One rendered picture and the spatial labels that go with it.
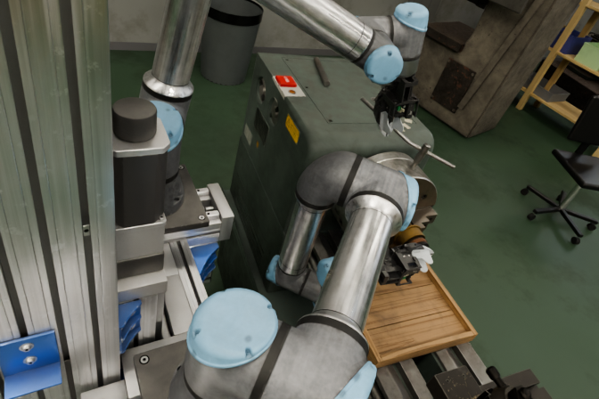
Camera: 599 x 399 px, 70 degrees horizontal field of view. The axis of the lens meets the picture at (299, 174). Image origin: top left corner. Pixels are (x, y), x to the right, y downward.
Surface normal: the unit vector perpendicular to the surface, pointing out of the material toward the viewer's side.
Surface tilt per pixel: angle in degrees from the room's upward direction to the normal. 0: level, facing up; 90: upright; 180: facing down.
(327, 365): 6
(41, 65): 90
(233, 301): 8
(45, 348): 90
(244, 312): 8
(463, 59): 90
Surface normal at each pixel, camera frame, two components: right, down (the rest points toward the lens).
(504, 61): -0.77, 0.23
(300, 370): 0.10, -0.52
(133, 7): 0.43, 0.64
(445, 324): 0.24, -0.76
